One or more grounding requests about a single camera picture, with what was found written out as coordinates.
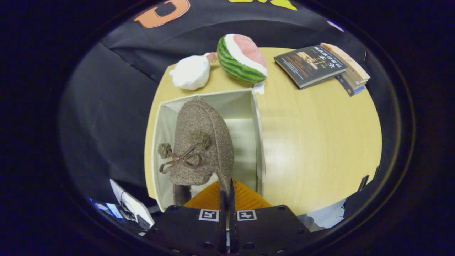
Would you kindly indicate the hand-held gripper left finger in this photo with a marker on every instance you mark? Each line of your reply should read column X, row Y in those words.
column 188, row 231

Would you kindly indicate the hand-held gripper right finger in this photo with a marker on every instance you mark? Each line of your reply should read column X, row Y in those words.
column 266, row 227

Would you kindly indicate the cream fabric storage box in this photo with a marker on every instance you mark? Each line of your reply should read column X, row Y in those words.
column 245, row 135

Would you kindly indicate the brown fuzzy shoe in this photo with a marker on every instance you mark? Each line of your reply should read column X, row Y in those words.
column 199, row 121

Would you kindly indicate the white device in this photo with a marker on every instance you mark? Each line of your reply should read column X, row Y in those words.
column 131, row 204

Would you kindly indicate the dark chair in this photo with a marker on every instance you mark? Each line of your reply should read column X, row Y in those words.
column 359, row 202

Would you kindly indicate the white plush toy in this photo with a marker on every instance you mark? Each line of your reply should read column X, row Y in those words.
column 190, row 73

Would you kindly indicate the blue book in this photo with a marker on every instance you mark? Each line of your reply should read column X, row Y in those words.
column 350, row 89

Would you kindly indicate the watermelon slice plush toy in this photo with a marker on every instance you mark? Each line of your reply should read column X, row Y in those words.
column 238, row 67

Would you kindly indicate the black paperback book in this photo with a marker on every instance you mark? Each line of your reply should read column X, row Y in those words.
column 309, row 65

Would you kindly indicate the beige book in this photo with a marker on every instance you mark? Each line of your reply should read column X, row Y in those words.
column 352, row 67

